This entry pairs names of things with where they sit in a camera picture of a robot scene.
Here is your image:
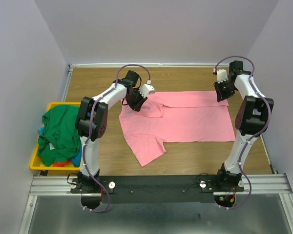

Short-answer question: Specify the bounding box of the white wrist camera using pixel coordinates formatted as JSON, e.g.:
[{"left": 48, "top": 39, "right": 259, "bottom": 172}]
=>
[
  {"left": 216, "top": 69, "right": 228, "bottom": 83},
  {"left": 139, "top": 84, "right": 156, "bottom": 98}
]

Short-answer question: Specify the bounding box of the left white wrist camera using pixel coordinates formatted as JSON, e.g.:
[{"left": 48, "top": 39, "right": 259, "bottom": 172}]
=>
[{"left": 139, "top": 84, "right": 156, "bottom": 98}]

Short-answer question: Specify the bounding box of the orange t shirt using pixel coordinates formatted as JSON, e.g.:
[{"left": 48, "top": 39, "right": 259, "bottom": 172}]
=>
[{"left": 52, "top": 159, "right": 73, "bottom": 168}]

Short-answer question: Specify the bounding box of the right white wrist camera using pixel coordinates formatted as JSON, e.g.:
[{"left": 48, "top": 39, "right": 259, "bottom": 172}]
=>
[{"left": 216, "top": 69, "right": 228, "bottom": 83}]

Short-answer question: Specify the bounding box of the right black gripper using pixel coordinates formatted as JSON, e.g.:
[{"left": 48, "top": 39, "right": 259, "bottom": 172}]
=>
[{"left": 212, "top": 79, "right": 235, "bottom": 102}]

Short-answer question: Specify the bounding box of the pink t shirt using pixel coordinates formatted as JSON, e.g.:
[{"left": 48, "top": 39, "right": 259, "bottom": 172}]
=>
[{"left": 119, "top": 91, "right": 235, "bottom": 167}]

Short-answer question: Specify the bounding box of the aluminium front rail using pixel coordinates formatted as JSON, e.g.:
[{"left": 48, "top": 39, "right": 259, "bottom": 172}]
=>
[{"left": 29, "top": 174, "right": 293, "bottom": 196}]

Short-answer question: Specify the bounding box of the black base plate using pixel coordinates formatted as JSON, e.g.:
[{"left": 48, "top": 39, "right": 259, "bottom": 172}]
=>
[{"left": 66, "top": 173, "right": 244, "bottom": 211}]

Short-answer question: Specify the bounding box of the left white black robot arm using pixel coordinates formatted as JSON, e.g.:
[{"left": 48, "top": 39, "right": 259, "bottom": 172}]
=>
[{"left": 75, "top": 70, "right": 155, "bottom": 194}]

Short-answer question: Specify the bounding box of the yellow plastic bin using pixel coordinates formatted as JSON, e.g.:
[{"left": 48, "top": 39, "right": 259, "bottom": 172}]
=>
[{"left": 29, "top": 102, "right": 81, "bottom": 171}]

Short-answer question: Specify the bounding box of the green t shirt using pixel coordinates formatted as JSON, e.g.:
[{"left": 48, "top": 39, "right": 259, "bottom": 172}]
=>
[{"left": 37, "top": 105, "right": 81, "bottom": 167}]

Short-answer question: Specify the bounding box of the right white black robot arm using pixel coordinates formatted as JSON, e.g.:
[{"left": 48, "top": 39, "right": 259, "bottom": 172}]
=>
[{"left": 213, "top": 60, "right": 274, "bottom": 191}]

